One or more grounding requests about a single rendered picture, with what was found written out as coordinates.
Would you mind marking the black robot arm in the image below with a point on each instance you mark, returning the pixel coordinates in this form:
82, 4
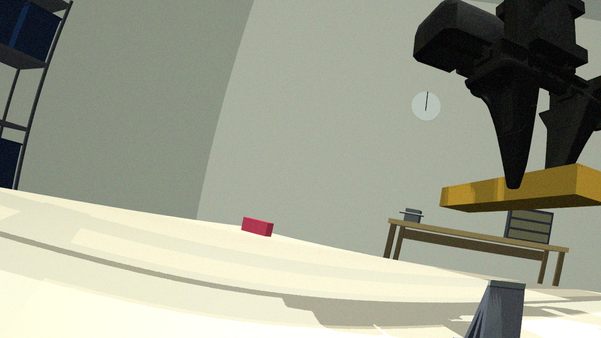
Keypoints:
467, 70

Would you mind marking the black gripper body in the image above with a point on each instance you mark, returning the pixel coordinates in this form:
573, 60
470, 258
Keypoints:
537, 33

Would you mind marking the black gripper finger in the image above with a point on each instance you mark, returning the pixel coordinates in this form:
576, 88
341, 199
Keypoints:
569, 127
510, 89

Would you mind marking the yellow bar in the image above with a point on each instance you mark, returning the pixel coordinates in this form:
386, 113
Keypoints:
573, 185

